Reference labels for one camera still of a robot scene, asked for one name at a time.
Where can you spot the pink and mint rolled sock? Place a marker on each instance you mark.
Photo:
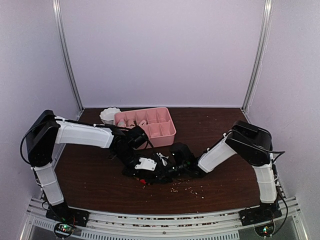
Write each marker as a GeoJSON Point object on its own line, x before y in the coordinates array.
{"type": "Point", "coordinates": [122, 123]}

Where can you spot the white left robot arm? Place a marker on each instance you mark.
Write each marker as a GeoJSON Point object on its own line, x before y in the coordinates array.
{"type": "Point", "coordinates": [50, 130]}

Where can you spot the beige rolled sock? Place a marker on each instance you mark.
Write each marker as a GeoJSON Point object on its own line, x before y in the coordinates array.
{"type": "Point", "coordinates": [130, 123]}

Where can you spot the front aluminium rail base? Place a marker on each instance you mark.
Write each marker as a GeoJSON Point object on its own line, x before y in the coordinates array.
{"type": "Point", "coordinates": [219, 225]}

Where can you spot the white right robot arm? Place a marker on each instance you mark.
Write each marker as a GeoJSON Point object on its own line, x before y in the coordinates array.
{"type": "Point", "coordinates": [251, 143]}

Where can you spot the aluminium frame post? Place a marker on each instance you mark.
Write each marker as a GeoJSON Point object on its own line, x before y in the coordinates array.
{"type": "Point", "coordinates": [65, 53]}
{"type": "Point", "coordinates": [261, 47]}

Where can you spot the left aluminium frame post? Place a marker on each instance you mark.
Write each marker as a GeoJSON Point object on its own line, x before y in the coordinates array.
{"type": "Point", "coordinates": [65, 53]}

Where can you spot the beige brown striped sock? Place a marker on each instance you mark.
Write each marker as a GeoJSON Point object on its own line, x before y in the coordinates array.
{"type": "Point", "coordinates": [143, 123]}

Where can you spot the black red argyle sock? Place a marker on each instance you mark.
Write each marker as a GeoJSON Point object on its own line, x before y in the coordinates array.
{"type": "Point", "coordinates": [144, 181]}

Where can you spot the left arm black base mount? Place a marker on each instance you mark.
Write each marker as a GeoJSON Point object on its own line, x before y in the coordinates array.
{"type": "Point", "coordinates": [65, 214]}

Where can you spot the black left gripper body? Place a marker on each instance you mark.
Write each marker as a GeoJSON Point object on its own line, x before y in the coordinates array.
{"type": "Point", "coordinates": [125, 156]}

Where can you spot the white scalloped ceramic bowl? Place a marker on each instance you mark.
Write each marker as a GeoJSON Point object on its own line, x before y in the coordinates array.
{"type": "Point", "coordinates": [107, 116]}

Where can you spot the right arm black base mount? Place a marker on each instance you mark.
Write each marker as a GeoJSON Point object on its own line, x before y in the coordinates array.
{"type": "Point", "coordinates": [265, 212]}

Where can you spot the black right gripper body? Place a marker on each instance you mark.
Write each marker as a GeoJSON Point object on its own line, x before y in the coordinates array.
{"type": "Point", "coordinates": [181, 170]}

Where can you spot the right aluminium frame post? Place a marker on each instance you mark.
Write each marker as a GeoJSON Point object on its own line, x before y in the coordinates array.
{"type": "Point", "coordinates": [261, 47]}

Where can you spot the pink divided organizer tray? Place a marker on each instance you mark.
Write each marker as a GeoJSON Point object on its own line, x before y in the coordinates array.
{"type": "Point", "coordinates": [160, 127]}

